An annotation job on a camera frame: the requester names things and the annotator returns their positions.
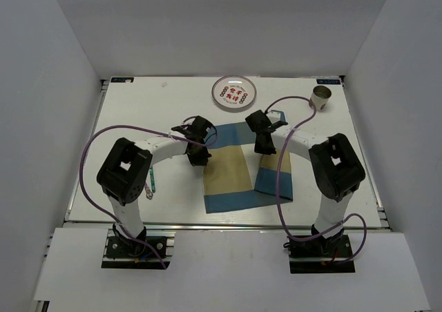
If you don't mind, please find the white plate red lettering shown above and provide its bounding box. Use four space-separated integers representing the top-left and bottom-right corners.
211 75 257 112

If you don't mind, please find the blue beige checked placemat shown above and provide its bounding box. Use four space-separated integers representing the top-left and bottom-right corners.
203 121 280 214

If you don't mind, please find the green handled table knife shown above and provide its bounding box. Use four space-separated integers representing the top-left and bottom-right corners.
149 167 156 193

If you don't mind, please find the iridescent metal fork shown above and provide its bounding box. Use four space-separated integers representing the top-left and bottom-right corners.
144 182 153 200

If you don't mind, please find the metal cup white sleeve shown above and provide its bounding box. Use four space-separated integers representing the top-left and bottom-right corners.
309 85 332 110

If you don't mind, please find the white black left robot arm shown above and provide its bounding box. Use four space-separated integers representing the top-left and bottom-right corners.
97 116 216 256

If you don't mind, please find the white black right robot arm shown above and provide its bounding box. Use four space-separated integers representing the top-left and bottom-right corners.
245 110 365 256

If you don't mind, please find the right blue corner label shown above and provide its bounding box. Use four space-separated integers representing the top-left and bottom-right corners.
316 79 341 85

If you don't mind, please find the blue corner label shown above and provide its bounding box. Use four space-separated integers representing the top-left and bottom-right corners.
316 79 341 85
110 77 134 84

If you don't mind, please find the left blue corner label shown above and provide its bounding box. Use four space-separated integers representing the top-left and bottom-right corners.
110 77 134 84

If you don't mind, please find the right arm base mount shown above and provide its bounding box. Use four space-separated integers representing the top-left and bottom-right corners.
283 235 356 274

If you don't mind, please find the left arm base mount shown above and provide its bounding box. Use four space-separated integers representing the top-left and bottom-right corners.
101 233 174 271

